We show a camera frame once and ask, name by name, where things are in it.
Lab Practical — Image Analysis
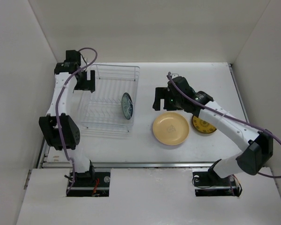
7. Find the beige plate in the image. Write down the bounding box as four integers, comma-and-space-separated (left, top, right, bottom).
152, 112, 190, 146

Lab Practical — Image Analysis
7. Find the blue floral plate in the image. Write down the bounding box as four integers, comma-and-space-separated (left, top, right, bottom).
121, 92, 133, 120

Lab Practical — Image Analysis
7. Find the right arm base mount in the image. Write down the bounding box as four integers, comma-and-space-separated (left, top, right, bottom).
192, 171, 243, 197

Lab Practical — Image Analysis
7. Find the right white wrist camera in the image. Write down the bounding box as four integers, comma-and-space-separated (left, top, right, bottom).
171, 73, 179, 78

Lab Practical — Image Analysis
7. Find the white wire dish rack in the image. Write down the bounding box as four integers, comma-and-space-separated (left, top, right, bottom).
77, 63, 140, 135

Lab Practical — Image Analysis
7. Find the metal rail front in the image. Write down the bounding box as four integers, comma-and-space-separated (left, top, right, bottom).
42, 161, 263, 169

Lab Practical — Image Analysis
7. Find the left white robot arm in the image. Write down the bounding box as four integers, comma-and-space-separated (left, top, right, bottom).
38, 47, 98, 183

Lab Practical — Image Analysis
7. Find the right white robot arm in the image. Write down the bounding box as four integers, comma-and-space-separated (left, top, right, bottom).
153, 76, 274, 185

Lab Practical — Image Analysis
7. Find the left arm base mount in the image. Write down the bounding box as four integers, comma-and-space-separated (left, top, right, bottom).
65, 172, 111, 197

